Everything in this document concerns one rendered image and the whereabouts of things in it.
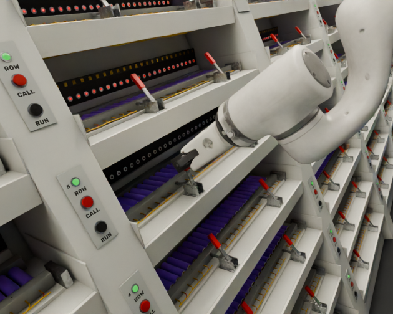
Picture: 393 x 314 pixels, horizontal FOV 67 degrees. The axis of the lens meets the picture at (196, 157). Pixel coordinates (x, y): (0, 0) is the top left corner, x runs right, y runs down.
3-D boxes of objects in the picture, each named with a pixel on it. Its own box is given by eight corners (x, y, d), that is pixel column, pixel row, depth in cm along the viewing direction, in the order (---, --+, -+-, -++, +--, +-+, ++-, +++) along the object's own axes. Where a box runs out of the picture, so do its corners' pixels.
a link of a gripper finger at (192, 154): (179, 167, 51) (179, 167, 57) (216, 142, 51) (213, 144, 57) (175, 162, 51) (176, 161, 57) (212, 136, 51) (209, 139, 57)
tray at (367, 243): (383, 220, 157) (384, 198, 152) (363, 309, 114) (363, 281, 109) (342, 213, 169) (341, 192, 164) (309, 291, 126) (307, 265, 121)
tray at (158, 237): (282, 139, 94) (279, 110, 90) (151, 270, 51) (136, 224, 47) (228, 137, 106) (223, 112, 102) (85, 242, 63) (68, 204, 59)
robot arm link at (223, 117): (248, 149, 45) (234, 157, 47) (271, 129, 51) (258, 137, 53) (216, 104, 45) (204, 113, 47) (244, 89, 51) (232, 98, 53)
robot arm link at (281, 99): (273, 128, 52) (239, 87, 51) (344, 85, 42) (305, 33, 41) (257, 154, 46) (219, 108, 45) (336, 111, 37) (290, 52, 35)
